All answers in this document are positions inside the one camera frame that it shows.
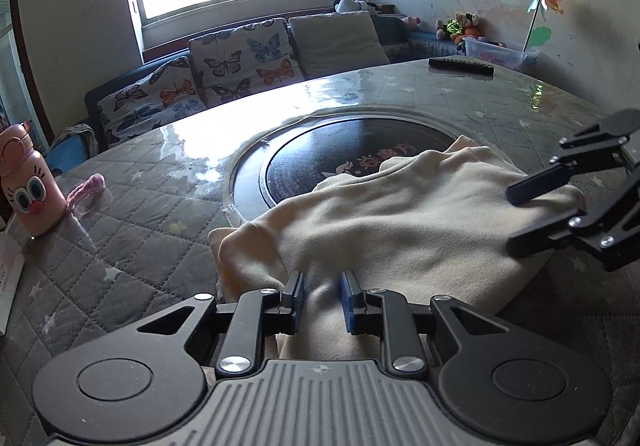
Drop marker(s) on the cream sweatshirt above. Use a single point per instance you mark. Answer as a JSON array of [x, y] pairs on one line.
[[435, 223]]

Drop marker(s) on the butterfly cushion middle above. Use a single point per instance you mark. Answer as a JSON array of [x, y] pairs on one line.
[[239, 62]]

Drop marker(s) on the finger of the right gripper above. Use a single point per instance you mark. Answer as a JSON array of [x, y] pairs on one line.
[[552, 234], [547, 180]]

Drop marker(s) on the butterfly cushion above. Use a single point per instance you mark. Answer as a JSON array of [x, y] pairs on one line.
[[165, 95], [239, 62]]

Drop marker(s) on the pink cartoon water bottle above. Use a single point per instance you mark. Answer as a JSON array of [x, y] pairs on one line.
[[28, 183]]

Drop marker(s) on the butterfly cushion left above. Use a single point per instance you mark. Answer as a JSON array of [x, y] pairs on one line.
[[165, 95]]

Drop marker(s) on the white tissue box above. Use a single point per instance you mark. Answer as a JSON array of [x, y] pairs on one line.
[[11, 266]]

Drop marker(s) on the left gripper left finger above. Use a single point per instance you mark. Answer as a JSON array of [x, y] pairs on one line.
[[257, 315]]

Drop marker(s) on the dark blue sofa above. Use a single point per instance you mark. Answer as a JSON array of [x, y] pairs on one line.
[[398, 36]]

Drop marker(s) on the black remote control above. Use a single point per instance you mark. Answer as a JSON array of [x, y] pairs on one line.
[[467, 66]]

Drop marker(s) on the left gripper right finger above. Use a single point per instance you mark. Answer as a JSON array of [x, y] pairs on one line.
[[396, 323]]

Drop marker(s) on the plain beige cushion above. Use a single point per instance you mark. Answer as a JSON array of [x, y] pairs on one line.
[[328, 44]]

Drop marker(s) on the clear plastic storage bin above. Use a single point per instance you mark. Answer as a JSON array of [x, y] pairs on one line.
[[501, 56]]

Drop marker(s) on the blue blanket on sofa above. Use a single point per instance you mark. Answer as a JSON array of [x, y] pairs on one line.
[[73, 145]]

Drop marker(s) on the dark wooden door frame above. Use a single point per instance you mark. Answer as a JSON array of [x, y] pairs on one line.
[[28, 75]]

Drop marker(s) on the plush toys pile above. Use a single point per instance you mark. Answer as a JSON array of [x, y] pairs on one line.
[[459, 27]]

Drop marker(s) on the white plush toy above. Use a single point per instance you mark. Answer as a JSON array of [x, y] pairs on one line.
[[350, 6]]

